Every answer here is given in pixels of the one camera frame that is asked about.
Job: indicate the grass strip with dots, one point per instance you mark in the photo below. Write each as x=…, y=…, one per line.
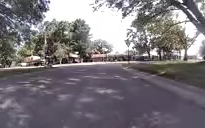
x=6, y=74

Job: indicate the row of trees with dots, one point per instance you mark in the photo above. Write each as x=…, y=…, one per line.
x=63, y=36

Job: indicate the pale concrete kerb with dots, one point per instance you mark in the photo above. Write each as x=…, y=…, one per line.
x=190, y=93

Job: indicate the sign on pole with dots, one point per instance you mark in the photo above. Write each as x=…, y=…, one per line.
x=127, y=45

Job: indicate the grey asphalt road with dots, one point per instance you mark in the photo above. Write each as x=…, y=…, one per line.
x=90, y=95

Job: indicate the grass verge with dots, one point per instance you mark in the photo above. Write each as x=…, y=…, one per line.
x=185, y=71

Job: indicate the group of trees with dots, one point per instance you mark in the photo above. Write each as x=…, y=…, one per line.
x=163, y=36

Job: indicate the low red-roofed house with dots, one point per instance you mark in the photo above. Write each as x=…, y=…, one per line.
x=98, y=57

